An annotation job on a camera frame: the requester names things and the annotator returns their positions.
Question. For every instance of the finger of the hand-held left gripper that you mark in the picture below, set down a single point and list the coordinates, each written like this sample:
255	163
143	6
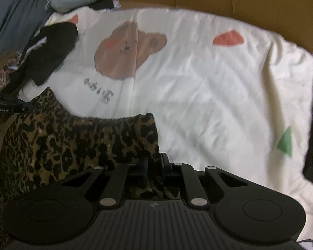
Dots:
20	105

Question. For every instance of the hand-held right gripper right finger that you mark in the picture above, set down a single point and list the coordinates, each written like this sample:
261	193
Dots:
167	170

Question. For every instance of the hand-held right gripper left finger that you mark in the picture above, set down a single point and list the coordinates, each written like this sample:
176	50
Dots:
143	168

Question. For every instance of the leopard print garment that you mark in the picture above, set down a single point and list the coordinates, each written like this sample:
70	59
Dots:
67	140

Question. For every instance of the black garment with white stripe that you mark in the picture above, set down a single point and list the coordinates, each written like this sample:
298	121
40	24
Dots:
49	54

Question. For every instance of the grey cloth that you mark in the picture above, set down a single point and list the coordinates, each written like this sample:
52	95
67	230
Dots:
13	18

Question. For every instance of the cream printed blanket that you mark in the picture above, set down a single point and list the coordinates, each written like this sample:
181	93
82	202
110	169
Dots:
198	83

